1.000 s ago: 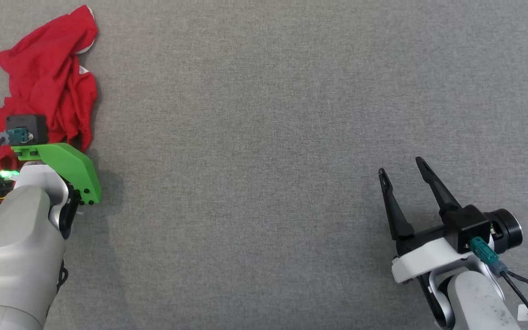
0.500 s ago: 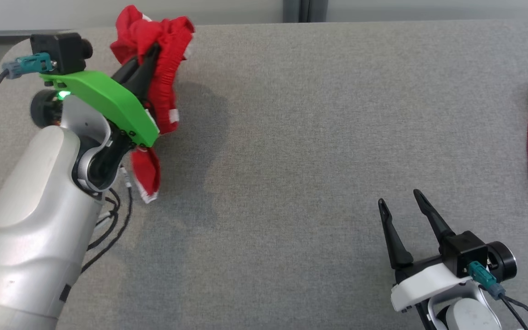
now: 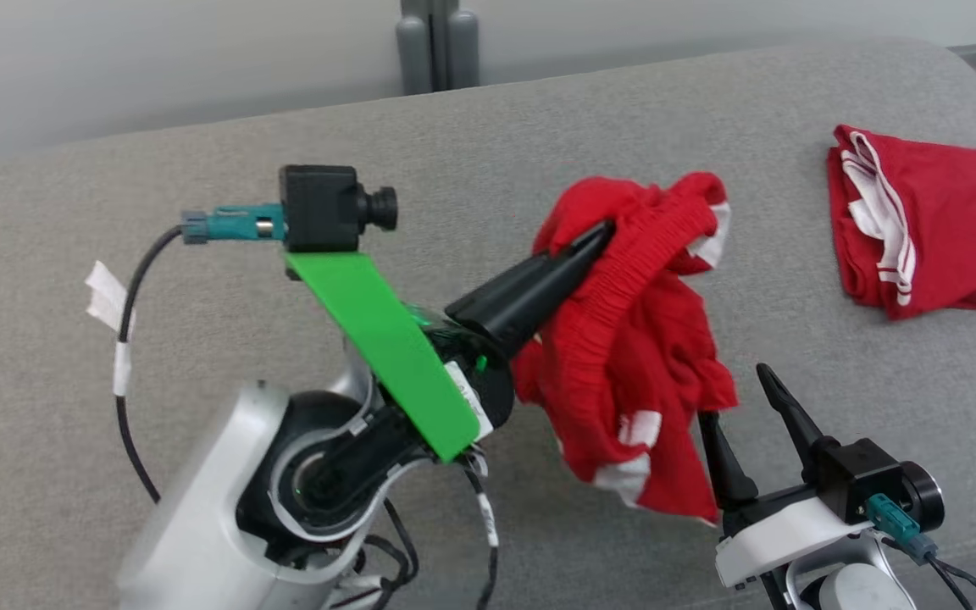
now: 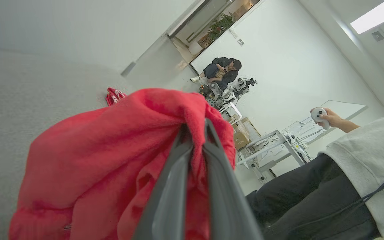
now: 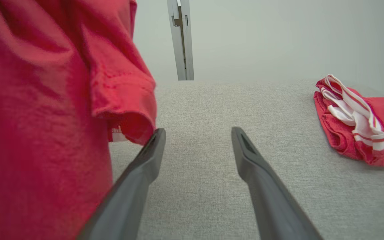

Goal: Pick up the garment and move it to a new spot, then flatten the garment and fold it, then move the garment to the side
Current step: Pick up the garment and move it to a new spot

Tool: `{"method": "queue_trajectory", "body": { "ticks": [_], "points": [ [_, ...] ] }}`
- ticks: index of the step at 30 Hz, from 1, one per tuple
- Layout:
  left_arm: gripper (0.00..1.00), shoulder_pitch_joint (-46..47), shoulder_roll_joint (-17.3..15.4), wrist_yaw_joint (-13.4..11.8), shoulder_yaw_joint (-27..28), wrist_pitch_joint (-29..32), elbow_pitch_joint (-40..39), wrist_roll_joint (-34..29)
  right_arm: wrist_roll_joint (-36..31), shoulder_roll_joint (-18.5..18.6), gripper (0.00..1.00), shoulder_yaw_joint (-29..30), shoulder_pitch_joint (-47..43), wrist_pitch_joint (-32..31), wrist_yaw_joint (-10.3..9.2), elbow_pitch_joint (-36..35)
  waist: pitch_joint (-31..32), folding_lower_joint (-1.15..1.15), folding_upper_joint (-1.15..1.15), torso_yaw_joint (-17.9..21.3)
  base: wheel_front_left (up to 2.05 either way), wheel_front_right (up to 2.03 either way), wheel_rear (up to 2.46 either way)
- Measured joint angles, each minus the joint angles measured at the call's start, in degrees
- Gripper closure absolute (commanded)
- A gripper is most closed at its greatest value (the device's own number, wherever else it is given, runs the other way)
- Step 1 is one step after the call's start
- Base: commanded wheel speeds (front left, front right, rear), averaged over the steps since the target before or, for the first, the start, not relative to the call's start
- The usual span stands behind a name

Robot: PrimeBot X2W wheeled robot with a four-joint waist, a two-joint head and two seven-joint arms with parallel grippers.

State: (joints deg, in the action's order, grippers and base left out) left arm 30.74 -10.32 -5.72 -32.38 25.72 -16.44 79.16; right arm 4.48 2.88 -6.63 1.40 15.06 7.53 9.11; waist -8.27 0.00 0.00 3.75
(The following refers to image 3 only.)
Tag thin black cable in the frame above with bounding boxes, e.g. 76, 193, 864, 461
920, 551, 976, 610
115, 225, 188, 505
454, 449, 502, 610

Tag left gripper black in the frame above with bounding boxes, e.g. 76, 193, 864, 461
408, 222, 614, 442

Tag teal camera connector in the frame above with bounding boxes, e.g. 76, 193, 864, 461
865, 494, 938, 564
181, 203, 287, 247

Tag red shirt with white stripes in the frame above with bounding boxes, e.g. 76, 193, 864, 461
825, 125, 976, 321

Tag grey fabric sofa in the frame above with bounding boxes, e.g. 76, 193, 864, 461
0, 38, 976, 610

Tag white tape tag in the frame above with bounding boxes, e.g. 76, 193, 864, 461
86, 261, 135, 333

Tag grey metal post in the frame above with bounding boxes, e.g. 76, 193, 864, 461
395, 0, 482, 96

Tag red shorts with white patches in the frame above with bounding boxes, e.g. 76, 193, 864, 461
512, 172, 740, 524

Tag green camera bracket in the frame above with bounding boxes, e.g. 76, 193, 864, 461
285, 252, 482, 463

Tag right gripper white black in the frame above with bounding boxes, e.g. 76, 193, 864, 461
696, 363, 875, 588

